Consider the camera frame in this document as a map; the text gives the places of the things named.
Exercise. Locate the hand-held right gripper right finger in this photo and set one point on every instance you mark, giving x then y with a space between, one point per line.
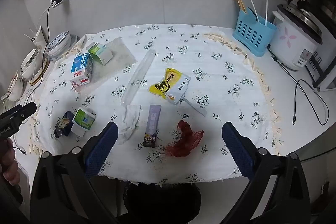
236 148

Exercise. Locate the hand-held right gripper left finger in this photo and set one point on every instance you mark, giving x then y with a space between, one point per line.
101 148

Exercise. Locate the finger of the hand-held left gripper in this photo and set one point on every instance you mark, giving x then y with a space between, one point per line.
29 108
9 113

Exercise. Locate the small green white carton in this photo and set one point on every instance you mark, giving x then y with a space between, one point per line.
82 120

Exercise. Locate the dark snack packet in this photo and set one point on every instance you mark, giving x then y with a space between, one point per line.
64 125

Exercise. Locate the clear plastic wrap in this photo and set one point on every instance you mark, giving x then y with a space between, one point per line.
131 119

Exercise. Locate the red plastic net bag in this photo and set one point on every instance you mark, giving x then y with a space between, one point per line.
189 138

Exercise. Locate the purple sachet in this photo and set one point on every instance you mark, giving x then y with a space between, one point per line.
152 121

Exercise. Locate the blue white milk carton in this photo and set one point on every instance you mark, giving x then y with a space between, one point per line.
80 66

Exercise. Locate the long clear plastic tube bag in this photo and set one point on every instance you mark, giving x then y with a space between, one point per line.
139 74

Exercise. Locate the yellow snack packet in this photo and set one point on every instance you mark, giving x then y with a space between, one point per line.
164 85

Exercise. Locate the green white medicine box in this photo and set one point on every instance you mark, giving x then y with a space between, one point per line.
101 54

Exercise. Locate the clear bubble wrap sheet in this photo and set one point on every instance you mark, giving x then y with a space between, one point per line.
120 54

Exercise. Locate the person's left hand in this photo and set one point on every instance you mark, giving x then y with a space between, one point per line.
9 161

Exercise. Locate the white pot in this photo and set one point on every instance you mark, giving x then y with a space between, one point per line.
13 88

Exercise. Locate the white plate wooden rim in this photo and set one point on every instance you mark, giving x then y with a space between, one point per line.
42 71

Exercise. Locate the white bowl green pattern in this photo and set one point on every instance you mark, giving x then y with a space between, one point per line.
29 64

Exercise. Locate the blue floral porcelain bowl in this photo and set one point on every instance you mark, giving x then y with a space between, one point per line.
59 49
57 40

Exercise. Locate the white paper box with sticks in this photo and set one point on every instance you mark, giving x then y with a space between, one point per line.
39 36

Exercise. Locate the white floral tablecloth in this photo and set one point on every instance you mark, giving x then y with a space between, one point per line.
210 69

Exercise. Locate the blue plastic utensil basket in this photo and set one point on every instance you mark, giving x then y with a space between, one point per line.
252 35

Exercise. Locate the white floral rice cooker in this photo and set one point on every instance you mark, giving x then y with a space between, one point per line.
291 43

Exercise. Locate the white vented appliance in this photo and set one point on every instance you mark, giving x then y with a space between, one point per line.
324 66

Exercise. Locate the white plastic straw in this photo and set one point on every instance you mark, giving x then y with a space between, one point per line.
266 10
252 5

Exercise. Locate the dark metal shelf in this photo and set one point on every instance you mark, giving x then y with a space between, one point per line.
328 3

